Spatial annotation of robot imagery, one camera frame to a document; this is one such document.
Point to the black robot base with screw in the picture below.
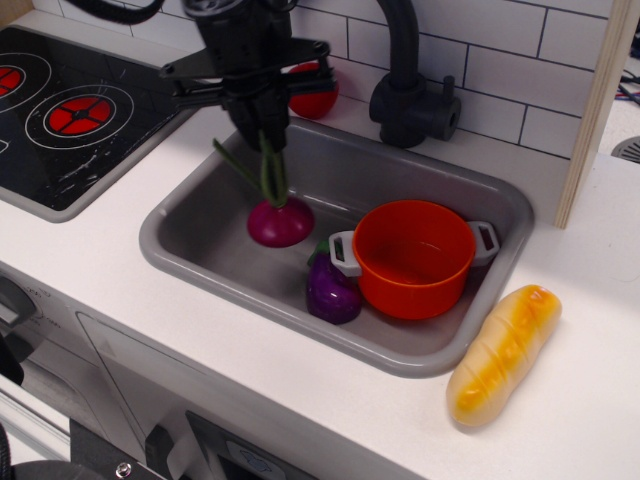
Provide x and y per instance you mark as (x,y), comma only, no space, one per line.
(91,457)

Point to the purple toy beet green stems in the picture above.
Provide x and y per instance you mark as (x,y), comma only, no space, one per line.
(279,220)

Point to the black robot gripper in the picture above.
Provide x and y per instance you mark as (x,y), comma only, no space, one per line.
(249,51)

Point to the light wooden side panel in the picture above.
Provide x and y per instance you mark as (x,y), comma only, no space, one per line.
(621,26)

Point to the orange toy pot grey handles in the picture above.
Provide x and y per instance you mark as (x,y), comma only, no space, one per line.
(411,258)

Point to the grey plastic sink basin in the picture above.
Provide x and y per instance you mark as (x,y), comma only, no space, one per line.
(198,234)

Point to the round metal vent grille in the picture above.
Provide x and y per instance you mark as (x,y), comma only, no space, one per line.
(628,150)

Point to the toy bread loaf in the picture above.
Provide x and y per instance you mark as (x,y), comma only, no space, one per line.
(502,354)

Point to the white toy oven front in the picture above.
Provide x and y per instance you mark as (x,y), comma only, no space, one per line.
(50,351)

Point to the dark grey toy faucet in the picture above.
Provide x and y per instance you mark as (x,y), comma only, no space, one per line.
(407,111)

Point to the black toy stovetop red burners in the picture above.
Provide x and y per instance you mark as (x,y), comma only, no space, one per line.
(74,120)

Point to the red toy tomato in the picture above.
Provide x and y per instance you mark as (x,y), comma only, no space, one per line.
(314,106)

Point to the purple toy eggplant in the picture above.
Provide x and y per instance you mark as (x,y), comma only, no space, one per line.
(330,295)

